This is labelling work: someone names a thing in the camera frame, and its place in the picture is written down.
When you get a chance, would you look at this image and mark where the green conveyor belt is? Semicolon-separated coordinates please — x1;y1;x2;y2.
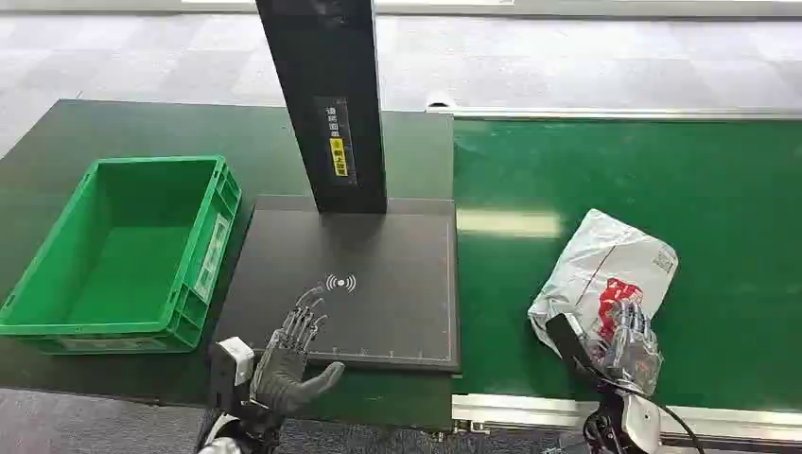
451;116;802;415

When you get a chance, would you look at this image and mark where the aluminium conveyor frame rail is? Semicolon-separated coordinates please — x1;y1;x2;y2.
450;393;802;446
426;105;802;121

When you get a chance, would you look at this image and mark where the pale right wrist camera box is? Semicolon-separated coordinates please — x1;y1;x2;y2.
619;392;664;454

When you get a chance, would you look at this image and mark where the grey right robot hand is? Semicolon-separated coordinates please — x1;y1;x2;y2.
545;299;664;397

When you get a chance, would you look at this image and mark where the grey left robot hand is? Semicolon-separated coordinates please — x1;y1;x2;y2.
250;285;346;416

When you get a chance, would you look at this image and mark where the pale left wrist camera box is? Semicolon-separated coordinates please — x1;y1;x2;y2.
209;336;257;410

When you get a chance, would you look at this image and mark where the black cable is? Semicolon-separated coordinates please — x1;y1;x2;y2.
626;387;706;454

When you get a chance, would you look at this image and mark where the green plastic crate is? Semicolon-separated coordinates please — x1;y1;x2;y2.
0;155;243;356

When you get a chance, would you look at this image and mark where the black scanner stand with column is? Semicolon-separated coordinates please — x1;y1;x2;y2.
211;0;462;375

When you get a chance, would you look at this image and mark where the grey plastic parcel bag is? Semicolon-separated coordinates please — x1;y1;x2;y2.
527;208;680;359

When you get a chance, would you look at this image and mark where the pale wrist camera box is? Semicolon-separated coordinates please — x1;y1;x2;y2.
619;392;664;454
209;336;257;410

